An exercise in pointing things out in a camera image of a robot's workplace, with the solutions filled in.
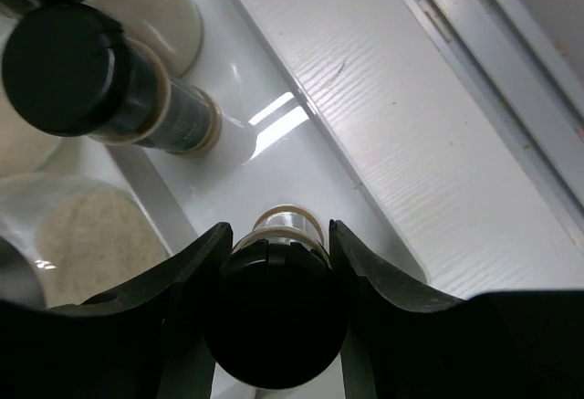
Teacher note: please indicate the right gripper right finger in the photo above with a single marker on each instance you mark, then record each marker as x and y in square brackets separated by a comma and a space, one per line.
[408, 340]

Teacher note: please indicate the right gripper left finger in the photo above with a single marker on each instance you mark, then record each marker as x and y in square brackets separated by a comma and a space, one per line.
[140, 339]

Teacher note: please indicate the silver-lid glass jar front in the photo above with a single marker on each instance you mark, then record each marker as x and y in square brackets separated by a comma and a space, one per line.
[82, 236]

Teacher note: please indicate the black-cap spice jar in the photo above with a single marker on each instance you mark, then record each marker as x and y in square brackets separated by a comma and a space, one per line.
[70, 71]
[276, 316]

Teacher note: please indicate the silver-rim glass jar back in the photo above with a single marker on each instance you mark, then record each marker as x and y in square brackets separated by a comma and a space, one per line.
[23, 148]

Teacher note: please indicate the white divided tray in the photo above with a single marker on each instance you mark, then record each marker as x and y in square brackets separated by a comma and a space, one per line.
[349, 110]

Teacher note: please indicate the aluminium rail right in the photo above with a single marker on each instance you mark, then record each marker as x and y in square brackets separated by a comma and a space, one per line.
[524, 86]

